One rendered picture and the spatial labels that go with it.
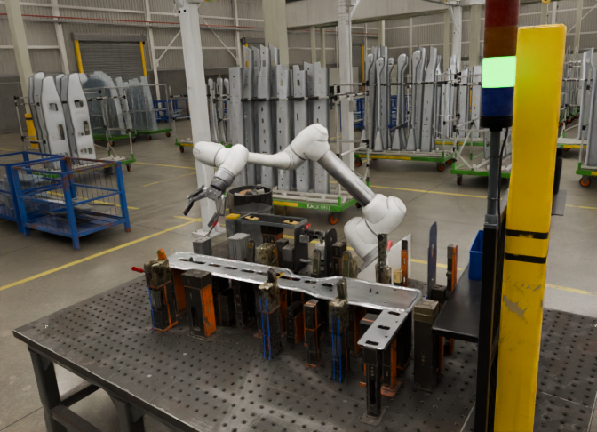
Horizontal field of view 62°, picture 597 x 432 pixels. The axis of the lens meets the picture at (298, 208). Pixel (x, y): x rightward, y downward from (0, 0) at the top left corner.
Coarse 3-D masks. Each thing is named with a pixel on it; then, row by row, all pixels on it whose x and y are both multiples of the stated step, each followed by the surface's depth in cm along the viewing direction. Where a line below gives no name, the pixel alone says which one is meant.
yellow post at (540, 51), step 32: (544, 32) 113; (544, 64) 115; (544, 96) 116; (512, 128) 123; (544, 128) 118; (512, 160) 125; (544, 160) 120; (512, 192) 126; (544, 192) 122; (512, 224) 127; (544, 224) 124; (512, 256) 129; (544, 256) 126; (512, 288) 131; (544, 288) 131; (512, 320) 134; (512, 352) 136; (512, 384) 138; (512, 416) 141
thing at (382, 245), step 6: (378, 234) 222; (384, 234) 222; (378, 240) 220; (384, 240) 221; (378, 246) 222; (384, 246) 221; (378, 252) 223; (384, 252) 222; (378, 258) 223; (384, 258) 222; (378, 264) 224; (384, 264) 222; (378, 270) 224; (384, 270) 222
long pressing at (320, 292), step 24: (192, 264) 257; (216, 264) 256; (240, 264) 253; (288, 288) 223; (312, 288) 221; (336, 288) 219; (360, 288) 218; (384, 288) 217; (408, 288) 215; (408, 312) 196
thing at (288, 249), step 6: (288, 246) 252; (288, 252) 249; (288, 258) 250; (288, 264) 251; (294, 270) 251; (288, 294) 257; (294, 294) 255; (288, 300) 258; (294, 300) 256; (288, 306) 259
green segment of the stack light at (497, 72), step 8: (488, 64) 108; (496, 64) 107; (504, 64) 107; (512, 64) 107; (488, 72) 109; (496, 72) 107; (504, 72) 107; (512, 72) 107; (488, 80) 109; (496, 80) 108; (504, 80) 107; (512, 80) 108
